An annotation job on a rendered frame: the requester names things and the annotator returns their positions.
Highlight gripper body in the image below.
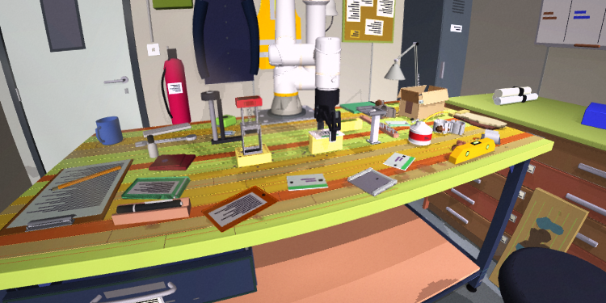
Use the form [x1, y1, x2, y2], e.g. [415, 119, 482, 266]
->
[314, 87, 342, 115]

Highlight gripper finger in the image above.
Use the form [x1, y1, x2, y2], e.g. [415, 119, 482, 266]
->
[329, 111, 343, 143]
[315, 110, 330, 141]

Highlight red-topped date stamp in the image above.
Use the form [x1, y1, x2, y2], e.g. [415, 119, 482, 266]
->
[234, 95, 265, 155]

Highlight orange tag holder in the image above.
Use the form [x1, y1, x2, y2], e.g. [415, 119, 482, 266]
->
[202, 185, 280, 234]

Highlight green-framed tag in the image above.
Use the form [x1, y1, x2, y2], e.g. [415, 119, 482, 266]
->
[120, 176, 191, 201]

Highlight yellow block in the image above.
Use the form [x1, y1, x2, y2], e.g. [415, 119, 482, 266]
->
[308, 129, 345, 155]
[234, 143, 274, 169]
[339, 117, 364, 133]

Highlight green mat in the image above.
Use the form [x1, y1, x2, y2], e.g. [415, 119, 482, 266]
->
[339, 101, 381, 115]

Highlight grey T-shaped stand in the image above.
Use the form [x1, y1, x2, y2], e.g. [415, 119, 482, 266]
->
[356, 104, 397, 145]

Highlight white card with green edge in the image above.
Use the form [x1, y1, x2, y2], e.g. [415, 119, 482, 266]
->
[285, 173, 330, 192]

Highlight grey desk lamp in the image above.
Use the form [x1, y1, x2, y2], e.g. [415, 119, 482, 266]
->
[384, 41, 421, 88]

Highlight white and green card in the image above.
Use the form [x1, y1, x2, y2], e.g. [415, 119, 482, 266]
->
[381, 151, 417, 172]

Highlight white and red tin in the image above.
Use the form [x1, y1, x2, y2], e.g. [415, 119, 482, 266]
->
[407, 120, 434, 147]

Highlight cardboard box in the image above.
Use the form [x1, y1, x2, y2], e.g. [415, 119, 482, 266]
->
[397, 84, 450, 120]

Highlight yellow high-visibility vest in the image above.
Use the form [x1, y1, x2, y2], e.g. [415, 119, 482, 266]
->
[257, 0, 304, 71]

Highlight cork notice board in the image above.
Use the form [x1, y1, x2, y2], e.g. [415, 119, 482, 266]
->
[341, 0, 398, 44]

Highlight green-edged workbench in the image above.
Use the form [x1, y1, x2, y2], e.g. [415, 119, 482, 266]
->
[0, 100, 555, 303]

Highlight navy jacket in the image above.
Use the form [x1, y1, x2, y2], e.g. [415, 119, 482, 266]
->
[191, 0, 261, 86]

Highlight grey-blue locker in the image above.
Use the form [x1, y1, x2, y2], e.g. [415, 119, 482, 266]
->
[401, 0, 474, 101]

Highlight yellow spirit level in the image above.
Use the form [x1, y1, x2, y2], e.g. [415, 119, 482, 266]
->
[448, 137, 497, 166]

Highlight wooden brush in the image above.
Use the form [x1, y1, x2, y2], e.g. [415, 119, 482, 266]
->
[452, 109, 508, 130]

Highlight red fire extinguisher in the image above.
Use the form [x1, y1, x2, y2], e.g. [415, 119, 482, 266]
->
[160, 48, 192, 126]

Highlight grey steel ruler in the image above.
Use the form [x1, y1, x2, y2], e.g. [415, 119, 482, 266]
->
[142, 122, 193, 137]

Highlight maroon ink pad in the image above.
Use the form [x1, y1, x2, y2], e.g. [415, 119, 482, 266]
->
[148, 153, 197, 172]

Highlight grey wrench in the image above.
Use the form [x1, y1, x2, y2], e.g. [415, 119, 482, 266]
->
[134, 134, 198, 148]

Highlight small grey bottle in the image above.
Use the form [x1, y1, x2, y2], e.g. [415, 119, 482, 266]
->
[145, 134, 160, 159]

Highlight white paper rolls bundle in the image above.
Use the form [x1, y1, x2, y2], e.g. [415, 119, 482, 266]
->
[491, 86, 540, 107]

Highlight black marker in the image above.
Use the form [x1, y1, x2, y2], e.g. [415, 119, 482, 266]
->
[116, 199, 183, 214]

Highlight pink block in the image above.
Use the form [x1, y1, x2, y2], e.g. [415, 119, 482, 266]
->
[112, 197, 191, 227]

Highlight blue mug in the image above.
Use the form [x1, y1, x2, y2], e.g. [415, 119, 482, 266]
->
[95, 116, 124, 146]

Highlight green-topped drawer counter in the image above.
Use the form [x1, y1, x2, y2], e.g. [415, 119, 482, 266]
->
[423, 93, 606, 268]

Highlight painted wooden board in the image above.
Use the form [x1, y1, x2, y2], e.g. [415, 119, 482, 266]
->
[489, 187, 590, 288]

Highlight orange pencil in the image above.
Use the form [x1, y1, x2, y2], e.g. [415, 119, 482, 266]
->
[56, 165, 123, 190]

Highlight white door with dark window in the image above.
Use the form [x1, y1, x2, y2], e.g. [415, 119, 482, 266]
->
[0, 0, 144, 186]

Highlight blue box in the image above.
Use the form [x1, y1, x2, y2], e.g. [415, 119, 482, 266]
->
[580, 101, 606, 130]

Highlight grey clipboard with paper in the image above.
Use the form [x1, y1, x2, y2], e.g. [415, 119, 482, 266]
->
[5, 158, 134, 234]

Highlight dark round stool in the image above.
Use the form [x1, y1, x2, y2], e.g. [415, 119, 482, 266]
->
[497, 246, 606, 303]

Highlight grey base plate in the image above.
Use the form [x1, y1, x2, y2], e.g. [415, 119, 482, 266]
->
[258, 107, 319, 125]

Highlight white wall cupboard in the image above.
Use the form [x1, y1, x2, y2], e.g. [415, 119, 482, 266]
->
[535, 0, 606, 49]

